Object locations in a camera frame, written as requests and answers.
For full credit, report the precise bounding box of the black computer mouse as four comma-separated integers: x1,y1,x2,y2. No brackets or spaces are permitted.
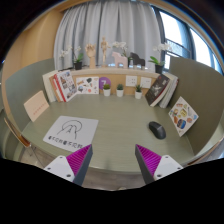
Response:
148,121,167,140

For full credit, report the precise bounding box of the purple round number sign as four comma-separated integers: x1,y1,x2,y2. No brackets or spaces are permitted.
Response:
98,76,112,91

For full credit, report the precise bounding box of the grey curtain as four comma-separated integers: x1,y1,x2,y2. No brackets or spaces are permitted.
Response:
53,1,162,71

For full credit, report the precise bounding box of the white object sticker card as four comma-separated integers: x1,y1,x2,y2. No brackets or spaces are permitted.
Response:
75,76,100,96

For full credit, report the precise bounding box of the thick white book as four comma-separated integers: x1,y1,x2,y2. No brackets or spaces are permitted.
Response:
42,69,59,103

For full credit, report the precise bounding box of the white line-drawing mouse pad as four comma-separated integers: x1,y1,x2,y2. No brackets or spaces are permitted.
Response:
42,115,100,153

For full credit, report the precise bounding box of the white wall socket plate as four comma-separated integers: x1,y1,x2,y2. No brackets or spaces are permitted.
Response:
139,76,153,89
125,75,138,88

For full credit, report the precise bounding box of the wooden artist mannequin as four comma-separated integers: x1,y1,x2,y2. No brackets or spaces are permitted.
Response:
99,35,111,68

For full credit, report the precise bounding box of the pink wooden horse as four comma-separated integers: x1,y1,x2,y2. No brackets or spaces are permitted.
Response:
111,51,129,69

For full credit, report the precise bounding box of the light wooden desk shelf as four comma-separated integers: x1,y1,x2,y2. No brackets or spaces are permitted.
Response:
68,66,161,96

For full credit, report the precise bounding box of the green felt desk partition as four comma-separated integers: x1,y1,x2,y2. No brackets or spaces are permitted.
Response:
4,58,56,131
168,56,224,156

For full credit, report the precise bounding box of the black cover book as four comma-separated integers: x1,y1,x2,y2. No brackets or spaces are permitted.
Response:
144,73,171,107

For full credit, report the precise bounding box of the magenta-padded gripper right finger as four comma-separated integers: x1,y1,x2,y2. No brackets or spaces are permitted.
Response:
134,144,184,185

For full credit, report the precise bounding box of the food sticker sheet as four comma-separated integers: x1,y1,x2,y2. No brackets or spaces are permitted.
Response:
167,96,200,138

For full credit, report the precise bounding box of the black wooden horse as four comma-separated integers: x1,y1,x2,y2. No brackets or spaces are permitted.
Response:
129,52,146,69

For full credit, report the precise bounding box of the window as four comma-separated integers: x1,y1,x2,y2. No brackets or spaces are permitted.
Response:
153,8,223,73

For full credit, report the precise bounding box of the white orchid black pot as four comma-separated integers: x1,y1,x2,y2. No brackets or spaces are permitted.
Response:
112,40,129,59
147,42,173,75
59,45,85,71

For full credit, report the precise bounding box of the red-edged photo magazine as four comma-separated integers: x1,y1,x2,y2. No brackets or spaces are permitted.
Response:
53,69,78,103

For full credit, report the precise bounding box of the orange-brown book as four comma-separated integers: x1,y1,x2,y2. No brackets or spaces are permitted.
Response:
49,74,65,103

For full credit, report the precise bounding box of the beige booklet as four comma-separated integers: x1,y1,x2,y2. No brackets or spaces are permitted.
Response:
23,90,50,123

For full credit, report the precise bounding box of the small succulent white pot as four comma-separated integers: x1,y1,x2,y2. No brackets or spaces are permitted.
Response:
102,83,112,98
115,83,125,98
134,84,144,100

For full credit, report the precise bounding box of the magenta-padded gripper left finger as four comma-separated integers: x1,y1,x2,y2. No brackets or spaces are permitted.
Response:
43,143,94,187

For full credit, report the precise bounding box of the wooden hand model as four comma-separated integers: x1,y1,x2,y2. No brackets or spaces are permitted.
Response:
84,43,97,69

